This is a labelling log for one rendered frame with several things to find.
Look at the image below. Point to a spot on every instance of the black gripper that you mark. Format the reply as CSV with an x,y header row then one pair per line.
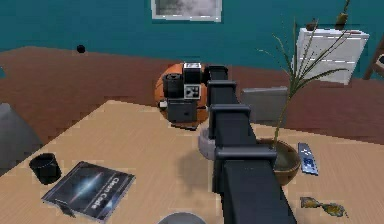
x,y
180,111

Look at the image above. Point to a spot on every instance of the orange basketball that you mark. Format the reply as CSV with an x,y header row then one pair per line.
x,y
175,69

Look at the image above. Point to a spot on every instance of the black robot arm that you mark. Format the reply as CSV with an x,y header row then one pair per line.
x,y
253,193

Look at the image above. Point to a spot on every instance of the light wooden dining table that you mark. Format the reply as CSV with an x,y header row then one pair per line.
x,y
133,140

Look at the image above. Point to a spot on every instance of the pale grey round bowl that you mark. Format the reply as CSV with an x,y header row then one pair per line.
x,y
205,145

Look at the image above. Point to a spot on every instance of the grey chair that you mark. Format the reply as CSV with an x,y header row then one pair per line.
x,y
265,105

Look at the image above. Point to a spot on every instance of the grey round plate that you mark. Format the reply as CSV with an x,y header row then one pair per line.
x,y
181,219

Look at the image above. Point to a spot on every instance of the house plant in brown bowl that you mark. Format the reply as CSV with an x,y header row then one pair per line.
x,y
286,160

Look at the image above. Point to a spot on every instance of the dark blue book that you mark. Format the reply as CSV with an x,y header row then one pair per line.
x,y
90,190

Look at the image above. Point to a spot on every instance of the blue-grey remote control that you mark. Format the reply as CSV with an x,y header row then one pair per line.
x,y
307,159

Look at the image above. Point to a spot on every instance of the small black ball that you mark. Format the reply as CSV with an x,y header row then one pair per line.
x,y
81,49

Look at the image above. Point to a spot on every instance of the black cup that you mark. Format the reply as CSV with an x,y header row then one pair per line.
x,y
45,168

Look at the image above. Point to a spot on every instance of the small brown object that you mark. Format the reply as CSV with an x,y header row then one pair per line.
x,y
311,25

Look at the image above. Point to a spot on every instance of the white chest of drawers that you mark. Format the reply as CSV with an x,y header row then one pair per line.
x,y
333,56

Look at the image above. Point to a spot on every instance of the yellow-grey crumpled thing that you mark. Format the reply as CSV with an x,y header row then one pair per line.
x,y
328,207

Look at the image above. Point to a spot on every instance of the brown vase with twig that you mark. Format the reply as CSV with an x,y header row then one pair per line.
x,y
342,17

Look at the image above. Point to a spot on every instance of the brown wooden shelf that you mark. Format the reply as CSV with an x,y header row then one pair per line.
x,y
375,60

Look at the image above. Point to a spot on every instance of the white framed wall picture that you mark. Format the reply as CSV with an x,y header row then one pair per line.
x,y
186,8

